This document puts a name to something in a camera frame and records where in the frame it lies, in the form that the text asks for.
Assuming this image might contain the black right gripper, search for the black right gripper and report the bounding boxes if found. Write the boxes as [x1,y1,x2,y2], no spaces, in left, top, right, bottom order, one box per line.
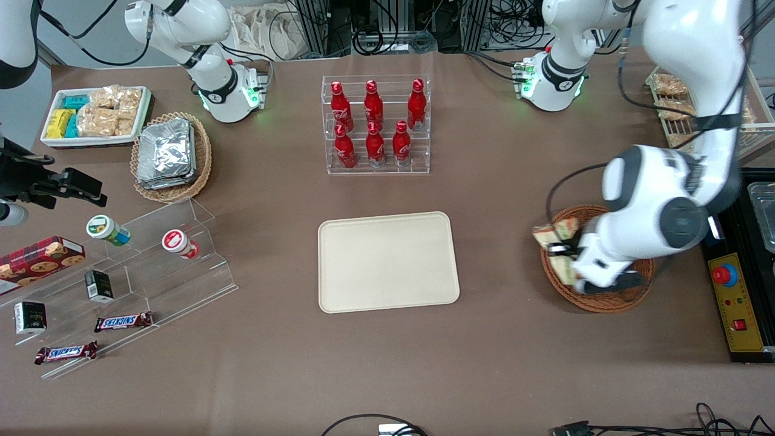
[0,138,108,210]

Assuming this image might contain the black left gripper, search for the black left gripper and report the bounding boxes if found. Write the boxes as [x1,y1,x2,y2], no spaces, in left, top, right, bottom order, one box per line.
[548,241,646,296]

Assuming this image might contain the triangle sandwich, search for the triangle sandwich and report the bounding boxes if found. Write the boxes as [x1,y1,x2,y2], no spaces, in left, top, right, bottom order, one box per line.
[532,218,581,286]

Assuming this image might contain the brown wicker basket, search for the brown wicker basket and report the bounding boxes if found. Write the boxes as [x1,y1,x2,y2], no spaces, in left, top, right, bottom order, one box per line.
[540,205,656,314]

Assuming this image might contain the light wicker basket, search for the light wicker basket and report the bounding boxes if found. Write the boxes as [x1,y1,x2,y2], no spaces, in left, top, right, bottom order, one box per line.
[130,112,213,203]

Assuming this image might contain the beige plastic tray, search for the beige plastic tray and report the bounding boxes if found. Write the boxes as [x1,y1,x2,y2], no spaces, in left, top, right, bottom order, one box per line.
[318,211,461,314]

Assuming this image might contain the white plastic snack bin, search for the white plastic snack bin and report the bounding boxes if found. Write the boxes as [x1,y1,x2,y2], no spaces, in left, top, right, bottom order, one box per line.
[41,86,152,149]

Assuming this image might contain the green sunflower lidded cup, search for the green sunflower lidded cup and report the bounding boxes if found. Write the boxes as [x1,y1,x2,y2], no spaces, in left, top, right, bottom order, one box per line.
[86,214,131,246]

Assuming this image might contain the yellow snack pack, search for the yellow snack pack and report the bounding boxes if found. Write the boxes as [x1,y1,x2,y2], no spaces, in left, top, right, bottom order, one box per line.
[47,109,76,139]

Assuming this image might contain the foil wrapped pack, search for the foil wrapped pack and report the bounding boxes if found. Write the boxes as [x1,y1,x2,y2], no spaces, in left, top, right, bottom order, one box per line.
[137,163,197,190]
[138,118,196,179]

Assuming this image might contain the red tartan cookie box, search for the red tartan cookie box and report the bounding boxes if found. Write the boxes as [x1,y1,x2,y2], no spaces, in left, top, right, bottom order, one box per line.
[0,236,86,296]

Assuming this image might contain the small black barcode carton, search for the small black barcode carton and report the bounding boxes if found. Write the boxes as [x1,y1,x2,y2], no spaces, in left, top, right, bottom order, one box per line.
[84,270,114,303]

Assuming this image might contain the clear acrylic stepped shelf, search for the clear acrylic stepped shelf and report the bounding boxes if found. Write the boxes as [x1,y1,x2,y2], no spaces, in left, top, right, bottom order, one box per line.
[0,197,239,380]

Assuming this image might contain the red lidded yogurt cup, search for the red lidded yogurt cup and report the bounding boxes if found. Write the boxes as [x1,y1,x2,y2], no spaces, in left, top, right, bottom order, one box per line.
[162,229,200,260]

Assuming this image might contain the black carton with white side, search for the black carton with white side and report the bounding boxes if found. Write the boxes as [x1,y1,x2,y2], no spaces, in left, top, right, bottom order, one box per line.
[14,301,47,335]

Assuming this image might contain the Snickers chocolate bar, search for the Snickers chocolate bar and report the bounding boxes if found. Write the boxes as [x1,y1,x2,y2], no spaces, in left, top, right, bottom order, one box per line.
[34,341,99,365]
[94,311,154,333]

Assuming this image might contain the clear acrylic bottle rack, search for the clear acrylic bottle rack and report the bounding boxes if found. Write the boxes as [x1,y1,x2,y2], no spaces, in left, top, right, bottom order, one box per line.
[322,75,432,176]

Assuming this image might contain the black control box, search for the black control box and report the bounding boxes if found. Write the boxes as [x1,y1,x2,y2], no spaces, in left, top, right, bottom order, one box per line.
[702,168,775,364]

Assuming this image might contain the yellow control panel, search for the yellow control panel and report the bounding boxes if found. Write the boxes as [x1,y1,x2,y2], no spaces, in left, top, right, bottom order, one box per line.
[708,253,765,353]

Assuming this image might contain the red cola bottle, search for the red cola bottle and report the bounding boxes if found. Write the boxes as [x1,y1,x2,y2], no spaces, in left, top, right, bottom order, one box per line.
[330,81,354,131]
[334,124,358,169]
[366,121,386,168]
[392,120,412,167]
[364,80,384,128]
[407,79,427,131]

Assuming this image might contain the clear plastic container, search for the clear plastic container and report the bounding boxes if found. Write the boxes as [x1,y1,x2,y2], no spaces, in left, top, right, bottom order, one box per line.
[747,180,775,252]

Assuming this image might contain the beige cloth bag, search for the beige cloth bag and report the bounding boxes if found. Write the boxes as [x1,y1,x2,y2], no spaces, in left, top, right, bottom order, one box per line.
[227,3,309,61]

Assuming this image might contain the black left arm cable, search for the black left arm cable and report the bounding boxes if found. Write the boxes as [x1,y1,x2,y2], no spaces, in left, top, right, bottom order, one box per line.
[545,162,609,228]

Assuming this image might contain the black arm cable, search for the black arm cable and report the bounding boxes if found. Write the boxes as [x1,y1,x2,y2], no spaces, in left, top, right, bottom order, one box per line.
[36,0,152,67]
[545,162,609,228]

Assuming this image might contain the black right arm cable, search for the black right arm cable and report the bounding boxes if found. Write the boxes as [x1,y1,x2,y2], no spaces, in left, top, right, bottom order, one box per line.
[36,0,152,67]

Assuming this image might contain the black cable connector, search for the black cable connector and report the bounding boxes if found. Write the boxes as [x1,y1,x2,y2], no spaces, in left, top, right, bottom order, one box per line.
[551,421,597,436]

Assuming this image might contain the white wire rack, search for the white wire rack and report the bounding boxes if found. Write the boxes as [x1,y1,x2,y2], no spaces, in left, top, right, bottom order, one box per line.
[645,61,775,164]

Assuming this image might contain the black left base cable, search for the black left base cable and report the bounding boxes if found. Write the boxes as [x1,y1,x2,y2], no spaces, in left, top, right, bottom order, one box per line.
[466,51,523,82]

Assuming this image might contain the black base cable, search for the black base cable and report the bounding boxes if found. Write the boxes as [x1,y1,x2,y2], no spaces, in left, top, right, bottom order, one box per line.
[221,42,273,79]
[466,51,523,82]

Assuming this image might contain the black right base cable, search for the black right base cable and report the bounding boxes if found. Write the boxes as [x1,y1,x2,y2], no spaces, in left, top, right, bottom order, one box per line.
[221,42,273,79]

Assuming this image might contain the black tangled cables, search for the black tangled cables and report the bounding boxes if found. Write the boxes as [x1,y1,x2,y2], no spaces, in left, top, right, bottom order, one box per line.
[590,401,775,436]

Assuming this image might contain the black cable bundle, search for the black cable bundle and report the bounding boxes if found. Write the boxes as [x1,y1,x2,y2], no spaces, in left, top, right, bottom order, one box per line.
[487,0,552,49]

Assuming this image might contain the aluminium frame post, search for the aluminium frame post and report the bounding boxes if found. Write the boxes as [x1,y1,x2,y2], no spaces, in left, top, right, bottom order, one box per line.
[463,0,491,52]
[301,0,331,56]

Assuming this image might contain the black arched cable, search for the black arched cable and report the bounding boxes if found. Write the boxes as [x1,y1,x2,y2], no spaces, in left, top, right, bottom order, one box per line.
[320,413,429,436]

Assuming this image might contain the coiled black cable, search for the coiled black cable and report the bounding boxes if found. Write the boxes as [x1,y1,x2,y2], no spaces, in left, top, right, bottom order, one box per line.
[351,24,437,56]

